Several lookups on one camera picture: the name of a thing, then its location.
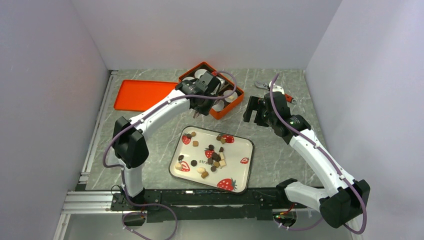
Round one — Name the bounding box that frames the orange box lid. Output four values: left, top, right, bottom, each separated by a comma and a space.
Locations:
113, 79, 177, 112

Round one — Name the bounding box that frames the caramel chocolate piece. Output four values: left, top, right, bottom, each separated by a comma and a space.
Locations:
200, 171, 209, 179

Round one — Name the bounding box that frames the white strawberry tray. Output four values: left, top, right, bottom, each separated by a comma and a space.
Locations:
168, 126, 255, 194

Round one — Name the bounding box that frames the orange chocolate box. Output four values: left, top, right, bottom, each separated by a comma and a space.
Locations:
178, 61, 244, 120

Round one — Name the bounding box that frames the red handled wrench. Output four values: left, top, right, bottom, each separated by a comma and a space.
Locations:
254, 81, 297, 104

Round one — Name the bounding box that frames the dark round chocolate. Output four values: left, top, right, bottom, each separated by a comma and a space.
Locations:
190, 160, 198, 167

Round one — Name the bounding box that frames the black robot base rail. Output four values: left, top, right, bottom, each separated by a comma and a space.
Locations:
110, 187, 306, 223

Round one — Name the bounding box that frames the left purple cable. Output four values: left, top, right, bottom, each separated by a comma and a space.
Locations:
101, 70, 238, 206

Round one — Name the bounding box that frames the white swirl chocolate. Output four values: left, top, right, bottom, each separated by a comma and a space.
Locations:
197, 167, 206, 174

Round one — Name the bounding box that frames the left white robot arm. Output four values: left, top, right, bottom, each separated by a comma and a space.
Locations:
109, 71, 221, 210

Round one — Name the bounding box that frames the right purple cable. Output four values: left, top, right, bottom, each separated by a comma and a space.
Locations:
268, 73, 368, 235

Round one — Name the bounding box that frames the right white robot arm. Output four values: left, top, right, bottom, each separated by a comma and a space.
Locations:
243, 92, 371, 234

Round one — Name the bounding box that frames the purple cable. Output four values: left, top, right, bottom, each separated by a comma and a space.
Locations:
268, 73, 368, 235
101, 70, 238, 206

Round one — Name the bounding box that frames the white paper cup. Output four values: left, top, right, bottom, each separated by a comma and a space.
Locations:
194, 68, 207, 79
223, 90, 238, 103
211, 100, 225, 112

